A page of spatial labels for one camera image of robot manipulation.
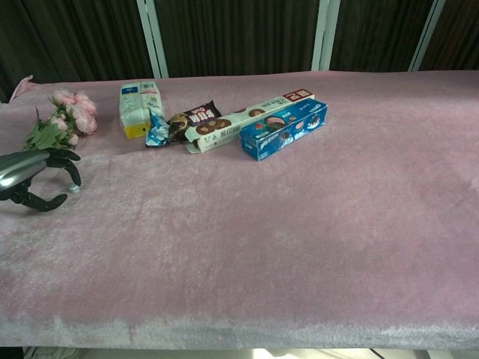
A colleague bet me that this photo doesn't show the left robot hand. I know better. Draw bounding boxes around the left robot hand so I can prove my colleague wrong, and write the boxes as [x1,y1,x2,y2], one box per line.
[0,149,82,213]

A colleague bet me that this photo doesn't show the pink artificial flower bouquet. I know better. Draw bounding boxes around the pink artificial flower bouquet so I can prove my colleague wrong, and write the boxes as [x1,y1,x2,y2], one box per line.
[23,88,98,152]

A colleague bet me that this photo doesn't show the white milk carton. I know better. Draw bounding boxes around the white milk carton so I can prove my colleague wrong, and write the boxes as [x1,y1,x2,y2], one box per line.
[119,82,165,141]

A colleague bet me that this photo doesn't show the blue white snack wrapper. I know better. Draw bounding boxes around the blue white snack wrapper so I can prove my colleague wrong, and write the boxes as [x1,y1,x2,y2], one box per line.
[144,108,174,149]

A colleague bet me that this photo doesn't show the dark brown cookie packet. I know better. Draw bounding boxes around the dark brown cookie packet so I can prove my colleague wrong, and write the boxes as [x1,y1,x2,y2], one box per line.
[167,99,221,144]

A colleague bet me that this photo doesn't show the white chocolate cookie box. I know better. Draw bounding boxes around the white chocolate cookie box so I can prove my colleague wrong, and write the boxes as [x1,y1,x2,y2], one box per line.
[184,88,316,155]

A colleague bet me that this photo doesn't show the pink plush table cloth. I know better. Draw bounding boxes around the pink plush table cloth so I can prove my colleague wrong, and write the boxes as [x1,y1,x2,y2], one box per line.
[0,70,479,351]

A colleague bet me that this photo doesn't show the dark pleated curtain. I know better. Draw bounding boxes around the dark pleated curtain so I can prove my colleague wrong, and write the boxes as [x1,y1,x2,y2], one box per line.
[0,0,479,104]

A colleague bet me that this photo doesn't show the blue Oreo box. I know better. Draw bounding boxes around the blue Oreo box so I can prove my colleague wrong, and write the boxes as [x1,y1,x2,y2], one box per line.
[239,98,329,162]

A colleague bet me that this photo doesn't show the white screen frame post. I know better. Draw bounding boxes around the white screen frame post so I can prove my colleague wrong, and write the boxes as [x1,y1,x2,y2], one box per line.
[311,0,341,72]
[136,0,170,79]
[407,0,448,73]

